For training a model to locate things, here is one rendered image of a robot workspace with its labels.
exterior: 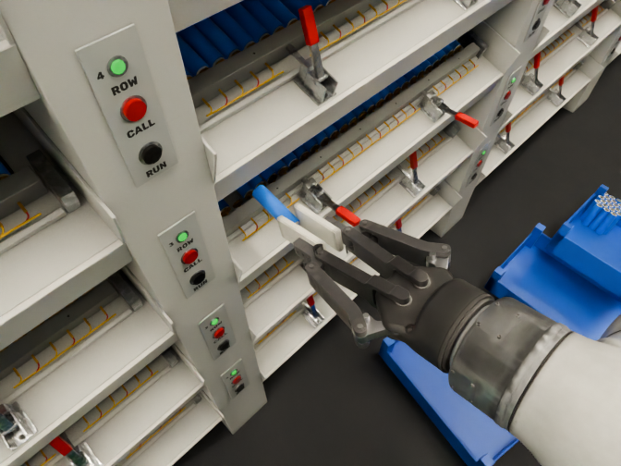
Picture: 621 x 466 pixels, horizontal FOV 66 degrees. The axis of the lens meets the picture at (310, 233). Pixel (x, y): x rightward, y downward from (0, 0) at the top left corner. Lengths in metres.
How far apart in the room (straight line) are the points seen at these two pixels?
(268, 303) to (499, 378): 0.49
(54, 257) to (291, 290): 0.45
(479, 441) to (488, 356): 0.73
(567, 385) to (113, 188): 0.35
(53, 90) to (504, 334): 0.34
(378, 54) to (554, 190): 1.01
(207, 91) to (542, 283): 1.01
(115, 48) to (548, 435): 0.37
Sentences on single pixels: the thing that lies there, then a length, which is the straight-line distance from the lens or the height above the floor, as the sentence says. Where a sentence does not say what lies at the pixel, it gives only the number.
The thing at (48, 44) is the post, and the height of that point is 0.87.
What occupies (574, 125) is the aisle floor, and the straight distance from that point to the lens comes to 1.76.
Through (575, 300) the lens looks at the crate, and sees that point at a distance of 1.32.
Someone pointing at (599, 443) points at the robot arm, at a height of 0.72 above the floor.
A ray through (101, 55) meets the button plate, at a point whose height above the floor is 0.86.
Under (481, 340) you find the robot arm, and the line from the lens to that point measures 0.38.
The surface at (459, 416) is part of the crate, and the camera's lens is 1.11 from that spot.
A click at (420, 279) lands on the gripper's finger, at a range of 0.44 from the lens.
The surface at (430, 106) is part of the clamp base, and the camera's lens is 0.81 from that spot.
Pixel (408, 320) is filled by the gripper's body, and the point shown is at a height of 0.66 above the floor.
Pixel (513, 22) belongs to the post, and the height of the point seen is 0.59.
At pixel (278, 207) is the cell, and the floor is 0.61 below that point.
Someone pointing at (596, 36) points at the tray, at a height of 0.34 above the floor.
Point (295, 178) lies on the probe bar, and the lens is 0.65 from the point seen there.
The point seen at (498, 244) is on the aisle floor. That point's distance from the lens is 1.34.
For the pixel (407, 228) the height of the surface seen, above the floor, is 0.14.
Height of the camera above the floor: 1.03
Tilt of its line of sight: 55 degrees down
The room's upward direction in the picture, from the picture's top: straight up
